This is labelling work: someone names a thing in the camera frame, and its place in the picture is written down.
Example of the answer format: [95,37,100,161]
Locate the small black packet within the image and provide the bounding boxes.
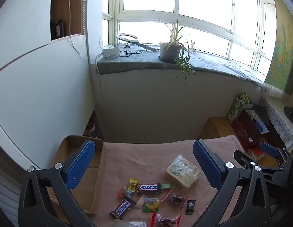
[185,199,196,215]

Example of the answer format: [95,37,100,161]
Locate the cardboard box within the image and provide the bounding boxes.
[48,135,107,215]

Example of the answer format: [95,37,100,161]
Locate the dark bottle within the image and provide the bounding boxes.
[54,19,65,39]

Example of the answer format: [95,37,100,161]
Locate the white window frame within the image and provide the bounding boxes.
[101,0,277,76]

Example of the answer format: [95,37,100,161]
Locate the plastic basket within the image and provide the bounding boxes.
[84,122,97,136]

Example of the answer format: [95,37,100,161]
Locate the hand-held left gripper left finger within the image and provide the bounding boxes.
[18,140,97,227]

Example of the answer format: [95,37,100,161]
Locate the grey windowsill cloth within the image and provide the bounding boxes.
[96,45,267,87]

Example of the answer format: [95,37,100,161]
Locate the wall map poster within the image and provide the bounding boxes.
[265,0,293,95]

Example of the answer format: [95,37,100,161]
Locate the red book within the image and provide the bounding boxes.
[246,147,265,161]

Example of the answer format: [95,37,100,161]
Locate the green candy packet yellow label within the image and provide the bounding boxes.
[142,197,160,213]

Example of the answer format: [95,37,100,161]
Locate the grey ribbed shutter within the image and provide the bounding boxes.
[0,142,26,227]

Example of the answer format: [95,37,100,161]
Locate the clear plum candy packet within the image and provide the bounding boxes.
[160,189,188,210]

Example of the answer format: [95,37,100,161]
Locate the white plastic packet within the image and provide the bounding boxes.
[113,219,147,227]

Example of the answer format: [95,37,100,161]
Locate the white wardrobe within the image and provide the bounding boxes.
[0,0,97,171]

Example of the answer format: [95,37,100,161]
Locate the white power adapter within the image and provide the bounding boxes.
[102,47,120,59]

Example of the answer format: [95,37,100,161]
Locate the black open box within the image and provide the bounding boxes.
[246,104,271,134]

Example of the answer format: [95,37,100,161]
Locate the white lace cloth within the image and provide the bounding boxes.
[260,85,293,152]

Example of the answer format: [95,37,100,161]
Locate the pink candy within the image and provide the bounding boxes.
[135,195,147,209]

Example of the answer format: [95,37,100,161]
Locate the blue label chocolate bar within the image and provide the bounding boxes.
[136,183,162,195]

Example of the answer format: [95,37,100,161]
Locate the dark figurine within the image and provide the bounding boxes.
[284,106,293,123]

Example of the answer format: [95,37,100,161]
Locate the potted spider plant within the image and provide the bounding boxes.
[156,19,196,86]

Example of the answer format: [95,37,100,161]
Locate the red blue small candy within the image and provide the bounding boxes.
[117,187,134,200]

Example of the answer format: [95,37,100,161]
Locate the wooden shelf niche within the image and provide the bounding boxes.
[51,0,88,43]

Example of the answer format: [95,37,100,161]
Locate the brown chocolate bar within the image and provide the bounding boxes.
[109,199,137,219]

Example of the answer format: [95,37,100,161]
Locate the ring light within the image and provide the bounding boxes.
[117,33,160,52]

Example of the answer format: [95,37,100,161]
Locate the white cable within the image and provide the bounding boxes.
[66,0,114,142]

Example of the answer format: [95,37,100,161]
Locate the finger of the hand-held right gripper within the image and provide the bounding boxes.
[259,142,292,165]
[234,149,288,178]

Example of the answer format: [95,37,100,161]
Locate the plant saucer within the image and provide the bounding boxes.
[158,55,182,64]

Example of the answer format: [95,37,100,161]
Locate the red clear plum packet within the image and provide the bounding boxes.
[150,212,182,227]

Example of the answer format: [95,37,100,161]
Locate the clear cracker packet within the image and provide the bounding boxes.
[166,154,202,191]

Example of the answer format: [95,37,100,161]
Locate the red box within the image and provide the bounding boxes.
[231,110,270,147]

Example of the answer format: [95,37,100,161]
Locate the black cable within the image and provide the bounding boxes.
[118,44,143,57]

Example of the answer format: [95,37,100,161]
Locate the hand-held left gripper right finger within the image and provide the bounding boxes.
[192,139,272,227]

